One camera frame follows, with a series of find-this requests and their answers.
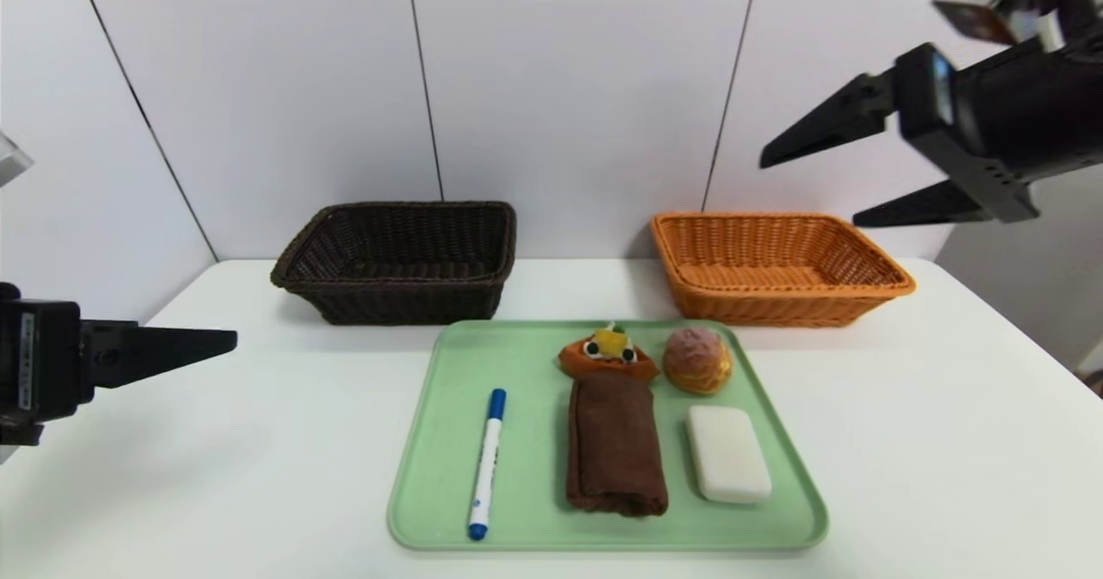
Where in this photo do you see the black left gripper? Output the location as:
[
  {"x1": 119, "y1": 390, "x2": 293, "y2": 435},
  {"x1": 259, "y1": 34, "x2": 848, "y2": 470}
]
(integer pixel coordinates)
[{"x1": 0, "y1": 298, "x2": 238, "y2": 430}]

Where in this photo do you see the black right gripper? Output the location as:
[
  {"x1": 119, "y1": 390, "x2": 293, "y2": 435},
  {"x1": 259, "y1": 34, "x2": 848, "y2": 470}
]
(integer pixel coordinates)
[{"x1": 758, "y1": 35, "x2": 1103, "y2": 227}]

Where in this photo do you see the pink brown cream puff bun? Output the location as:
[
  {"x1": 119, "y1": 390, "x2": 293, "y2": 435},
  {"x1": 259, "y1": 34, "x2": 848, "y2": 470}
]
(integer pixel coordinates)
[{"x1": 662, "y1": 326, "x2": 734, "y2": 395}]

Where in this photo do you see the white soap bar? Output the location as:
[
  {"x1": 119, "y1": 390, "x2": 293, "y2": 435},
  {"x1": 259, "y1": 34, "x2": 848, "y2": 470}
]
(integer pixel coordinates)
[{"x1": 687, "y1": 405, "x2": 774, "y2": 505}]

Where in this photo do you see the orange fruit tart boat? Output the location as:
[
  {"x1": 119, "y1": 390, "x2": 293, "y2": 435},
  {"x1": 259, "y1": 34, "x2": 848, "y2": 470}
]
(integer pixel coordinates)
[{"x1": 558, "y1": 323, "x2": 662, "y2": 383}]

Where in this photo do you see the brown towel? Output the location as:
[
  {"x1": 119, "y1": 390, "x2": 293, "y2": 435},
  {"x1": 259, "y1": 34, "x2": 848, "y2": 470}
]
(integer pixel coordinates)
[{"x1": 566, "y1": 374, "x2": 670, "y2": 517}]

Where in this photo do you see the orange wicker basket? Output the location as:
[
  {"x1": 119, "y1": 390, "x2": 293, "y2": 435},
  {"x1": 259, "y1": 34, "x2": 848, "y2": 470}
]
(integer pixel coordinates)
[{"x1": 651, "y1": 211, "x2": 917, "y2": 328}]

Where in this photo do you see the dark brown wicker basket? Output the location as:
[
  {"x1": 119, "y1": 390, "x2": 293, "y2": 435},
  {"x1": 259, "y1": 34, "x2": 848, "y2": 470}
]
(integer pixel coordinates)
[{"x1": 271, "y1": 201, "x2": 517, "y2": 327}]

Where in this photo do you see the blue and white marker pen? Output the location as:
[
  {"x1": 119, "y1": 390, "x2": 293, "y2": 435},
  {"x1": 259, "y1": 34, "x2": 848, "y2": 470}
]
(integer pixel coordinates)
[{"x1": 468, "y1": 388, "x2": 508, "y2": 541}]

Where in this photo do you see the light green plastic tray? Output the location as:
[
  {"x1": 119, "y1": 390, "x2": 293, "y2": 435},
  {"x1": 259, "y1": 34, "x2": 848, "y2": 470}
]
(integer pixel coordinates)
[{"x1": 387, "y1": 319, "x2": 830, "y2": 552}]

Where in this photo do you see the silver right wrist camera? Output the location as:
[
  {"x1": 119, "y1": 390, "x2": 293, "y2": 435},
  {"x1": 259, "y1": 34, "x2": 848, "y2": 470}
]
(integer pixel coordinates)
[{"x1": 931, "y1": 0, "x2": 1103, "y2": 51}]

